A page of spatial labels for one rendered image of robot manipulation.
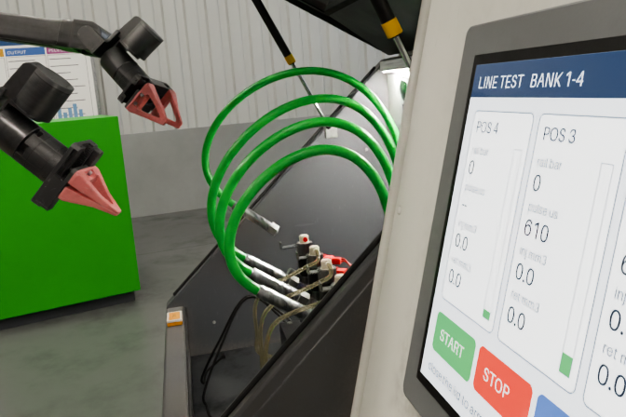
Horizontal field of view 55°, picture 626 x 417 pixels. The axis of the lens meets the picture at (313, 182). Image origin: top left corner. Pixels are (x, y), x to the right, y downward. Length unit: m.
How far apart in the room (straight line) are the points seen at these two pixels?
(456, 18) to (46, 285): 3.97
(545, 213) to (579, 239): 0.04
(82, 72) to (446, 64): 6.91
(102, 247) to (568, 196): 4.07
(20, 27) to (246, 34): 6.41
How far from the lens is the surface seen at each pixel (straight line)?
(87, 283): 4.40
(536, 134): 0.44
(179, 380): 1.05
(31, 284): 4.38
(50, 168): 0.89
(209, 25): 7.60
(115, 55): 1.28
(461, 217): 0.52
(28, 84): 0.90
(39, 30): 1.37
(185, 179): 7.55
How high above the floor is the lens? 1.40
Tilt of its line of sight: 9 degrees down
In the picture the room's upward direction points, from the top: 5 degrees counter-clockwise
